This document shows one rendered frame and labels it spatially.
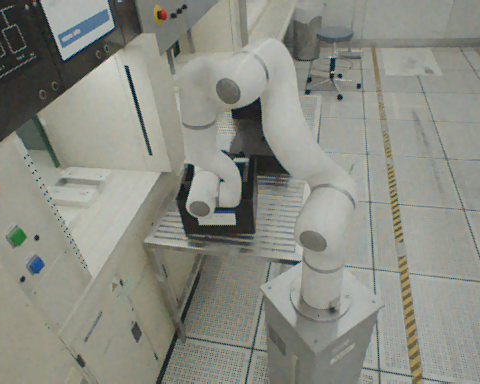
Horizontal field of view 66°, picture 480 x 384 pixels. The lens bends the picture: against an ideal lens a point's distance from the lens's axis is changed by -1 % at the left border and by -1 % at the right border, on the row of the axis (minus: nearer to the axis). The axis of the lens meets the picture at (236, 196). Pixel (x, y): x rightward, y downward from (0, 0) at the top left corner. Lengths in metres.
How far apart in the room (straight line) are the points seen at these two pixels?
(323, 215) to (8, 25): 0.79
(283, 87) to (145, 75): 0.66
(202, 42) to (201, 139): 1.96
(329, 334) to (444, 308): 1.20
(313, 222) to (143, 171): 0.96
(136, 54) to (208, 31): 1.51
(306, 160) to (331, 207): 0.13
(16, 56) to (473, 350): 2.13
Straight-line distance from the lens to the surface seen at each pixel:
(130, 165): 1.66
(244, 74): 0.74
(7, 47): 0.97
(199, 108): 0.92
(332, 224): 0.87
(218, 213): 1.34
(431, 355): 2.11
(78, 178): 1.68
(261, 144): 1.70
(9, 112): 0.96
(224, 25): 2.80
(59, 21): 1.11
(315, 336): 1.16
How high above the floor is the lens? 1.77
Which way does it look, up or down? 40 degrees down
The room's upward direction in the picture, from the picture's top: 6 degrees counter-clockwise
